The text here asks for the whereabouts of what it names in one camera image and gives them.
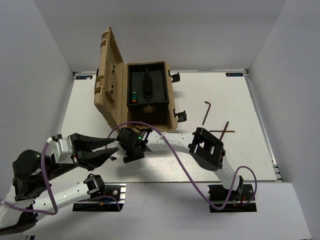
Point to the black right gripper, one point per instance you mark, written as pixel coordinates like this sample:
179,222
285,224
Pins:
128,156

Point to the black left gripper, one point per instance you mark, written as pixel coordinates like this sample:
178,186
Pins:
83,156

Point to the green screwdriver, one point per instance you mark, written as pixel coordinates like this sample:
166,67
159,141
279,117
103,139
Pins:
134,97

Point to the tan plastic toolbox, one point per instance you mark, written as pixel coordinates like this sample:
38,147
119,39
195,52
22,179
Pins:
110,92

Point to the black toolbox tray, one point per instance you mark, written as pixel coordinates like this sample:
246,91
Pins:
136,77

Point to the brown hex key long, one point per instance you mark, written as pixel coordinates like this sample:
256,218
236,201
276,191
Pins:
224,130

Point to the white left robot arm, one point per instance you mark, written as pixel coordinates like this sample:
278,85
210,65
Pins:
30,197

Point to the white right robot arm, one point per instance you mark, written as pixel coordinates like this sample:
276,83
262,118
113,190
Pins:
206,149

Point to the black toolbox latch front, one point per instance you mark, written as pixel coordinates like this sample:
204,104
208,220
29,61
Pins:
181,116

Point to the black toolbox latch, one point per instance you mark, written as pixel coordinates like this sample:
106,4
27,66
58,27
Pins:
175,77
181,116

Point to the blue label left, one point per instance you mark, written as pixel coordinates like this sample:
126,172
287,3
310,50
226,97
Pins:
83,77

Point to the blue label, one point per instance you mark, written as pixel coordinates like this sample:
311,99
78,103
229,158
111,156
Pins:
83,77
234,74

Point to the brown hex key horizontal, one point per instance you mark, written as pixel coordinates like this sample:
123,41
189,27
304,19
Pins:
220,131

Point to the black toolbox latch rear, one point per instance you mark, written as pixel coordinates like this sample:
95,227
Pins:
175,77

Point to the brown hex key upper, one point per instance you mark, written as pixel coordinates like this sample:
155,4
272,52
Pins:
207,112

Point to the blue label right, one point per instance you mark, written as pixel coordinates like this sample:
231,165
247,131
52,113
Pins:
234,74

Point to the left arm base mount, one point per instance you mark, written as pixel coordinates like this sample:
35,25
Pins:
103,197

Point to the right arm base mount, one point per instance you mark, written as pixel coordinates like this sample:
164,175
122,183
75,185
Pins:
236,203

